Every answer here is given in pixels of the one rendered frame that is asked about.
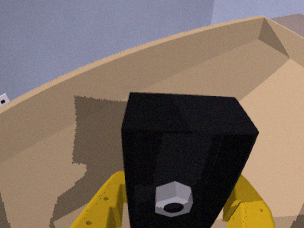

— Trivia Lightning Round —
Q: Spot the white hex nut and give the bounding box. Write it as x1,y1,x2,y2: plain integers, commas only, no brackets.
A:
155,181,193,217

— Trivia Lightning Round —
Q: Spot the black box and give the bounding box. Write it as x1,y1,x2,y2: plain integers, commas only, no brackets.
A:
121,92,259,228

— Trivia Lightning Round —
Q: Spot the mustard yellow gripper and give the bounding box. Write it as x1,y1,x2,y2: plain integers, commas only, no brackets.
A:
70,171,276,228

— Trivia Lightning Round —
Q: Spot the tan shallow tray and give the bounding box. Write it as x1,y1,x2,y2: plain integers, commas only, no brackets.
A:
0,15,304,228

